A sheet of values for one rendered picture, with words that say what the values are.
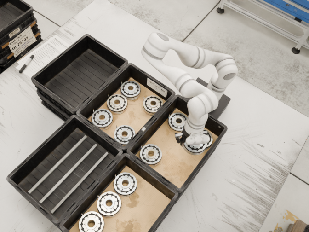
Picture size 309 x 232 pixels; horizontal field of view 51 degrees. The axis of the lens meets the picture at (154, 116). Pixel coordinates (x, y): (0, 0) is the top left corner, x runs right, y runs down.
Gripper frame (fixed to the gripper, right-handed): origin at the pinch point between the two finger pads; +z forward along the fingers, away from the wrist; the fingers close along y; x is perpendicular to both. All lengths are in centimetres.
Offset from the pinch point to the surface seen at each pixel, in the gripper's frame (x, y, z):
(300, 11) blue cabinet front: -137, -136, 62
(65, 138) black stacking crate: -16, 53, 17
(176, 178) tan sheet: 9.7, 4.4, 16.8
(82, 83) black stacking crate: -47, 44, 17
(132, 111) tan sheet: -27.4, 20.5, 16.9
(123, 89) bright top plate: -39.0, 23.5, 14.1
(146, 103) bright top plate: -29.3, 13.2, 13.8
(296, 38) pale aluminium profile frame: -128, -142, 87
